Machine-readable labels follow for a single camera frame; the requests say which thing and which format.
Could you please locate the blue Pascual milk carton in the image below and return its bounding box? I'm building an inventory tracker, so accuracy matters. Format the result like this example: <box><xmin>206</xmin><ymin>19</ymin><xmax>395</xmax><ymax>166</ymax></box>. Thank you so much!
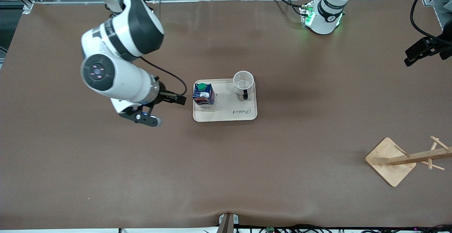
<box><xmin>192</xmin><ymin>82</ymin><xmax>216</xmax><ymax>112</ymax></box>

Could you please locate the white cup with black handle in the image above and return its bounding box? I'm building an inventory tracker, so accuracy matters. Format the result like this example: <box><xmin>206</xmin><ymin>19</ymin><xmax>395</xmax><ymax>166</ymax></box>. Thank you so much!
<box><xmin>233</xmin><ymin>71</ymin><xmax>255</xmax><ymax>101</ymax></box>

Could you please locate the white tray with rabbit print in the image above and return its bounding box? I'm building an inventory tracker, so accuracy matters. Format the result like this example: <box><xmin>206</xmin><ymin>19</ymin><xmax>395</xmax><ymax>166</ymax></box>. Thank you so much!
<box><xmin>193</xmin><ymin>78</ymin><xmax>258</xmax><ymax>123</ymax></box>

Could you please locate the grey ribbed foam panel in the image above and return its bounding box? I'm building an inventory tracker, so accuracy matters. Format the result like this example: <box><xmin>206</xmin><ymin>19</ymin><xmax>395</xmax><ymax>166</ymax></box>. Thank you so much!
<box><xmin>434</xmin><ymin>0</ymin><xmax>452</xmax><ymax>32</ymax></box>

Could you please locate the wooden mug tree stand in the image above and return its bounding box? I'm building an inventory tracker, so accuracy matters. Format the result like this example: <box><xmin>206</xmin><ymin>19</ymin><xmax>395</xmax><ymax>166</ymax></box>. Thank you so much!
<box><xmin>365</xmin><ymin>135</ymin><xmax>452</xmax><ymax>187</ymax></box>

